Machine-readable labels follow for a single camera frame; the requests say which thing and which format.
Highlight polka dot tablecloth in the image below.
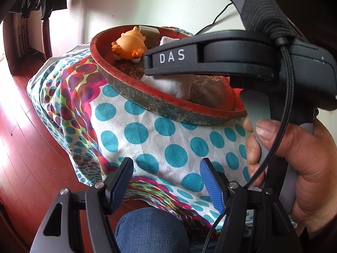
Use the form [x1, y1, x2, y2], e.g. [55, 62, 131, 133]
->
[26, 42, 298, 239]

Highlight white socks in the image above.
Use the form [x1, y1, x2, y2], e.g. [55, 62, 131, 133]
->
[143, 35, 197, 101]

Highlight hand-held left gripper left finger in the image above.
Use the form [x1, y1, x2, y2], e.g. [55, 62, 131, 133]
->
[30, 157, 134, 253]

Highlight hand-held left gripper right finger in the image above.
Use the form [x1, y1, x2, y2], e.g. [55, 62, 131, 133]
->
[199, 158, 301, 253]

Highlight person's leg in jeans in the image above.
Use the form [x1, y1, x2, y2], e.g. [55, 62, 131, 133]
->
[114, 208, 219, 253]

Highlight person's right hand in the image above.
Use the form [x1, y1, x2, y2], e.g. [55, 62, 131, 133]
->
[242, 116, 337, 243]

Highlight orange toy figure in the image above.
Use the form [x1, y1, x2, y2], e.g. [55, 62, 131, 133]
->
[111, 26, 148, 63]

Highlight thin black television cable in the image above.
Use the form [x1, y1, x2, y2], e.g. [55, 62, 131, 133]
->
[195, 3, 235, 35]

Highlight gold cardboard box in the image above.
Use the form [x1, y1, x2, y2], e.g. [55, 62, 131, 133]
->
[138, 25, 160, 48]

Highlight dark wooden furniture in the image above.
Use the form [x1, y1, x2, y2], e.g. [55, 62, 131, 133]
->
[3, 12, 53, 77]

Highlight round red tray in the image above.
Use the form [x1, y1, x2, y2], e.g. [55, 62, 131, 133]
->
[90, 24, 248, 125]

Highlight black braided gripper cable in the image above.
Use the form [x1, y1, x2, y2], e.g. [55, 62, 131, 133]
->
[201, 0, 297, 253]

